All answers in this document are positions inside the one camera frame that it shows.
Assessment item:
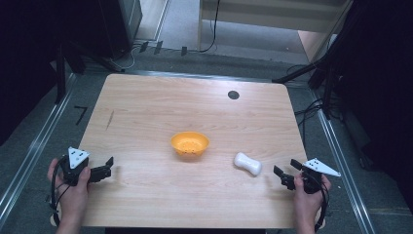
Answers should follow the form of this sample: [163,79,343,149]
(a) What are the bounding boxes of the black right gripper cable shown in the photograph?
[313,181,330,234]

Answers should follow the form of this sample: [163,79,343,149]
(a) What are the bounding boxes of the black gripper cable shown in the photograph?
[313,181,330,234]
[49,157,71,228]

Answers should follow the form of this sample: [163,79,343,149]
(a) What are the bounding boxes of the person's right hand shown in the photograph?
[293,173,332,228]

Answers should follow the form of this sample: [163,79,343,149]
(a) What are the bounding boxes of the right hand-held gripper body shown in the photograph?
[293,157,342,195]

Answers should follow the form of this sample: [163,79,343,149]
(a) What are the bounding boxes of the black floor cables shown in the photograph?
[293,63,345,144]

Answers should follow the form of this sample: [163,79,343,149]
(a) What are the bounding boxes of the white bone-shaped object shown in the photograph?
[233,151,263,177]

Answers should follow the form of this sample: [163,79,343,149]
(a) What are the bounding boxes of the orange plastic bowl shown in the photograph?
[170,131,210,157]

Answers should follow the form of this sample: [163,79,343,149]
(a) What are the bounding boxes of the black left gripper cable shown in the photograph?
[49,157,71,228]

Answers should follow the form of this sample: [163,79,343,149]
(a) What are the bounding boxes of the white floor cable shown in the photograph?
[109,44,141,71]

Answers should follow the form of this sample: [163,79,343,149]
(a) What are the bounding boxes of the black metal stand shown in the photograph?
[54,38,125,105]
[272,52,345,121]

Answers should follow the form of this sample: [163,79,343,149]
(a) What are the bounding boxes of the black hanging cable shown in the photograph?
[198,0,222,55]

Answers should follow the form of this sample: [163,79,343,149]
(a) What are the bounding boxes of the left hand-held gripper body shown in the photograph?
[59,146,102,187]

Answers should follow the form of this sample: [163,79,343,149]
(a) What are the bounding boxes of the person's left hand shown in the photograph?
[47,158,93,226]

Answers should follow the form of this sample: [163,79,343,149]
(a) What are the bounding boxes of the metal floor rail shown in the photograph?
[308,87,378,234]
[0,73,79,225]

